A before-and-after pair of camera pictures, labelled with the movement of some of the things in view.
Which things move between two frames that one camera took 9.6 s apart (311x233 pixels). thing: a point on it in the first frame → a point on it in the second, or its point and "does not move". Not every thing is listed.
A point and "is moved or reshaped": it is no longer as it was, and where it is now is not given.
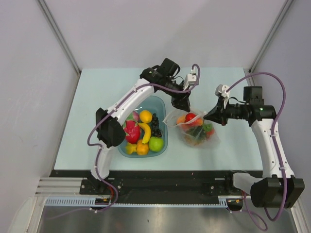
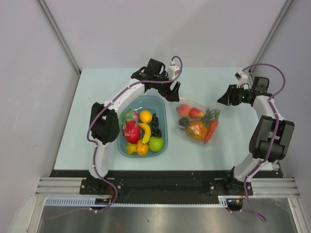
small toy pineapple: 195,136 is moved or reshaped
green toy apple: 156,144 does not move
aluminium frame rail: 59,187 does not move
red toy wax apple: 188,116 → 194,112
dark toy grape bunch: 155,131 does not move
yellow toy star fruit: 130,147 does not move
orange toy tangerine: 142,149 does not move
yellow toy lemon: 146,116 does not move
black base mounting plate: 155,184 does not move
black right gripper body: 233,111 → 240,95
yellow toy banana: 147,132 does not move
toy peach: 181,119 is moved or reshaped
